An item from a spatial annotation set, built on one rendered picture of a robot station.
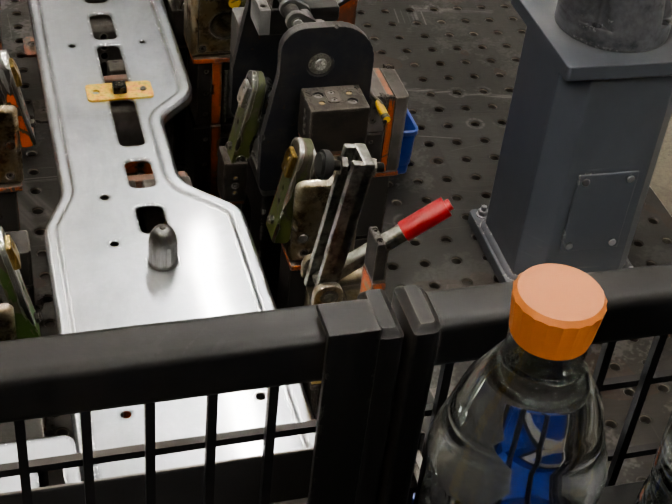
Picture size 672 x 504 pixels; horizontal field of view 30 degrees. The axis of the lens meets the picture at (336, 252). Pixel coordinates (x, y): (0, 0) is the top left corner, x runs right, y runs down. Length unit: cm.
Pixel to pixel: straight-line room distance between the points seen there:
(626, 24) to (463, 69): 75
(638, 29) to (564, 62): 11
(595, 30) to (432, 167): 52
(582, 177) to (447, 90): 61
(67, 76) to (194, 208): 32
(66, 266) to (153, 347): 89
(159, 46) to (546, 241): 60
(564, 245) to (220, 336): 133
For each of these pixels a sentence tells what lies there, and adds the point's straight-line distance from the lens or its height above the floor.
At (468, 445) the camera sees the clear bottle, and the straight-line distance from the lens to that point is 43.
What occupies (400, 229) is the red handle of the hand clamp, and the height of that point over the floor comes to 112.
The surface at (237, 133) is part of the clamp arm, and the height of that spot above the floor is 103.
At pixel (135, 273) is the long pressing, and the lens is 136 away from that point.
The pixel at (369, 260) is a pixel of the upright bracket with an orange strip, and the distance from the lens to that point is 112.
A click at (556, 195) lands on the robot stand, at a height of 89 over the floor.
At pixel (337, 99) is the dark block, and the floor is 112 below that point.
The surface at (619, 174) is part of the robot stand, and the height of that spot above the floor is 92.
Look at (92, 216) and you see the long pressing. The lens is 143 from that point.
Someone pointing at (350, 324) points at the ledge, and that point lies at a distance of 49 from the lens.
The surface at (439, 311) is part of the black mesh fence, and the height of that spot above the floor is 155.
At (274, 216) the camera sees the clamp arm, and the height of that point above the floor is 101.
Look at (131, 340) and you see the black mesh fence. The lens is 49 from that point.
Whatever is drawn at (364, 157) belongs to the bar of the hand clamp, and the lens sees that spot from 117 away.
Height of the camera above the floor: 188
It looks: 39 degrees down
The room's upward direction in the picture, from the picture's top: 7 degrees clockwise
